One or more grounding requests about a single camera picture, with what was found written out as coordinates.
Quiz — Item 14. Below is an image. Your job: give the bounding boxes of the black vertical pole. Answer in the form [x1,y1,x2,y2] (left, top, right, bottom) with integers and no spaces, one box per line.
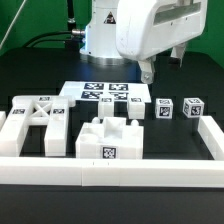
[67,0,76,30]

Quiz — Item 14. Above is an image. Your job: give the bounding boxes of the white tagged cube right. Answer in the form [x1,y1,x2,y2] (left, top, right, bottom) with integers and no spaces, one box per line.
[183,98,204,118]

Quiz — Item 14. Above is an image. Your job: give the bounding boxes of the thin white cable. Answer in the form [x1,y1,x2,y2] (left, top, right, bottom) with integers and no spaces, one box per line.
[0,0,28,51]

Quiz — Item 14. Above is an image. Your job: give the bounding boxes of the white marker base plate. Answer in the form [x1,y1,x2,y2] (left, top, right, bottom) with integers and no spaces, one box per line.
[60,81,151,103]

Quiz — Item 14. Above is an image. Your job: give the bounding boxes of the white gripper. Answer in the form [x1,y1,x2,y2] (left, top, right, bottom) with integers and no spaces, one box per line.
[116,0,208,84]

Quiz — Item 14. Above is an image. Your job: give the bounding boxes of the black cable with connector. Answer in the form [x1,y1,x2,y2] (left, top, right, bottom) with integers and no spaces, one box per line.
[23,28,87,48]

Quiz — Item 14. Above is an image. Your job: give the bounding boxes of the white tagged cube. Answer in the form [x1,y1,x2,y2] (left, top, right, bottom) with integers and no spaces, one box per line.
[155,98,173,119]
[183,98,204,118]

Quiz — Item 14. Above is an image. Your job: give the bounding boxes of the white chair seat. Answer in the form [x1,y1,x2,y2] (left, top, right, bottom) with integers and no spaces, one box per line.
[75,117,144,159]

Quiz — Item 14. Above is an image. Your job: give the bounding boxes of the white U-shaped obstacle wall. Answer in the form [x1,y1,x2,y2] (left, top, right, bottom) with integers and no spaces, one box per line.
[0,116,224,188]

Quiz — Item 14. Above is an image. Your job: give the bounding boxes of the white chair back frame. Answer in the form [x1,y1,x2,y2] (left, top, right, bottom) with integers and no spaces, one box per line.
[0,95,76,157]

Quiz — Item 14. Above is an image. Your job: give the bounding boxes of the white tagged cube left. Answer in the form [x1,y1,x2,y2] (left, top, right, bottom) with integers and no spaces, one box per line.
[155,98,173,119]

